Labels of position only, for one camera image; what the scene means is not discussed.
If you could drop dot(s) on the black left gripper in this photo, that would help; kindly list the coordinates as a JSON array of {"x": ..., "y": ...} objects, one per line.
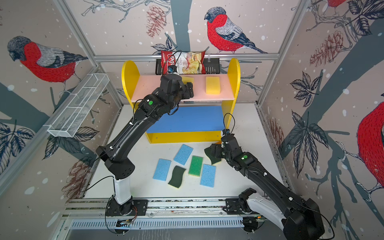
[{"x": 188, "y": 90}]

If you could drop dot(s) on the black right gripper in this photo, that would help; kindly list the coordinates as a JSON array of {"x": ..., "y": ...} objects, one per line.
[{"x": 217, "y": 147}]

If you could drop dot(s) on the yellow sponge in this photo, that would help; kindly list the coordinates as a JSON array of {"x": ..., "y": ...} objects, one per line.
[
  {"x": 213, "y": 85},
  {"x": 186, "y": 79}
]

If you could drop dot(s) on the blue sponge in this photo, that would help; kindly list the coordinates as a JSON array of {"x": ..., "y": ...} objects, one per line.
[
  {"x": 183, "y": 154},
  {"x": 208, "y": 176},
  {"x": 162, "y": 169}
]

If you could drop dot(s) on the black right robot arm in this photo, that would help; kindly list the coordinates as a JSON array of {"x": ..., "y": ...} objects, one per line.
[{"x": 299, "y": 219}]

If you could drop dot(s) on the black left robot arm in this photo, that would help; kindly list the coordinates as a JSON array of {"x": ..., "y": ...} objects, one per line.
[{"x": 151, "y": 108}]

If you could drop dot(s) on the yellow shelf with coloured boards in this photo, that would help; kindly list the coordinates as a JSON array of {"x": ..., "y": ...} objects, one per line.
[{"x": 199, "y": 119}]

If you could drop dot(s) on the dark green wavy sponge right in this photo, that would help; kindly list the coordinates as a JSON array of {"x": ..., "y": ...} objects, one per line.
[{"x": 212, "y": 159}]

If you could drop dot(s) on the dark green wavy sponge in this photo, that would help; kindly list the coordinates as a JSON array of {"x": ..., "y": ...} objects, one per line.
[
  {"x": 177, "y": 177},
  {"x": 212, "y": 159}
]

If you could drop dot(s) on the red cassava chips bag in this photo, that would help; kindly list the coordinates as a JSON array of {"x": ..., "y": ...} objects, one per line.
[{"x": 187, "y": 63}]

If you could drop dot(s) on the dark green wavy sponge left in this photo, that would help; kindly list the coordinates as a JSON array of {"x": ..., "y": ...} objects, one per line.
[{"x": 177, "y": 177}]

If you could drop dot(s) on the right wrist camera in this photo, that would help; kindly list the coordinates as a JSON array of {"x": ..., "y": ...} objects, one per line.
[{"x": 225, "y": 132}]

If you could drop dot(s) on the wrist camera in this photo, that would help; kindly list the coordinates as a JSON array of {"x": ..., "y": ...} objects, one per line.
[
  {"x": 172, "y": 70},
  {"x": 225, "y": 132}
]

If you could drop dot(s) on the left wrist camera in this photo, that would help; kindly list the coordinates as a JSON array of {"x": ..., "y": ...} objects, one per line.
[{"x": 172, "y": 70}]

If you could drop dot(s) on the black wire basket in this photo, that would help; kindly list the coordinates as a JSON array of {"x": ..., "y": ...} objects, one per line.
[{"x": 212, "y": 66}]

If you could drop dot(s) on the aluminium rail base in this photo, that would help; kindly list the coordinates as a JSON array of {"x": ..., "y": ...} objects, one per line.
[{"x": 178, "y": 214}]

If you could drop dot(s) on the white wire mesh tray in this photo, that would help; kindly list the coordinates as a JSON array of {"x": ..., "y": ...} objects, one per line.
[{"x": 76, "y": 111}]

